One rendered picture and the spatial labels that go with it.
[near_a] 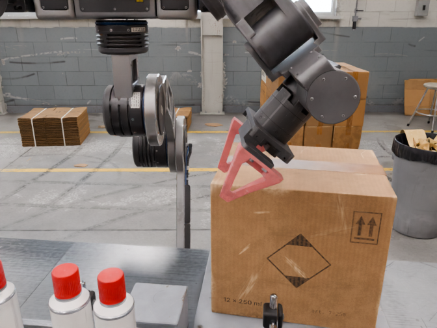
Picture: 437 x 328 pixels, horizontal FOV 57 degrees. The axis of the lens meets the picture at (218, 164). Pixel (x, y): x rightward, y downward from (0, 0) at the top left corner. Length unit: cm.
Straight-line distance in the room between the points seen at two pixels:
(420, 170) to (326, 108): 235
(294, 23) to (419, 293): 68
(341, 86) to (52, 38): 600
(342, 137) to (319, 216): 334
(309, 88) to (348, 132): 358
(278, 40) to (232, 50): 545
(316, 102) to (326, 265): 37
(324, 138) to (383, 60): 268
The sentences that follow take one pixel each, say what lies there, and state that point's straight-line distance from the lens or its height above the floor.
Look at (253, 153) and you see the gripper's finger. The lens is 48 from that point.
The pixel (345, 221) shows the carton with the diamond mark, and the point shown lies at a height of 107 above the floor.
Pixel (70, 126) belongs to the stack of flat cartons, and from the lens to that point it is 476.
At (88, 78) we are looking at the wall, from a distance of 626.
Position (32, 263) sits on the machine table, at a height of 83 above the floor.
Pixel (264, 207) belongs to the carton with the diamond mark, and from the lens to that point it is 69.
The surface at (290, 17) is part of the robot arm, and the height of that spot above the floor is 138.
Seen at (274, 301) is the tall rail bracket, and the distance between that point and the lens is 64.
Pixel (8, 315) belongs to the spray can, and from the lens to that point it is 64.
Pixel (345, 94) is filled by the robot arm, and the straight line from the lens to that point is 45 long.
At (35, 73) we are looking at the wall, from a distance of 651.
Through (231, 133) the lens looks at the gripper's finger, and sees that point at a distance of 59.
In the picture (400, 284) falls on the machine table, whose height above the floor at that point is 83.
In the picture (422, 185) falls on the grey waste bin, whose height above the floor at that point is 39.
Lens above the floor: 139
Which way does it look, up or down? 20 degrees down
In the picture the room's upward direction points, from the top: straight up
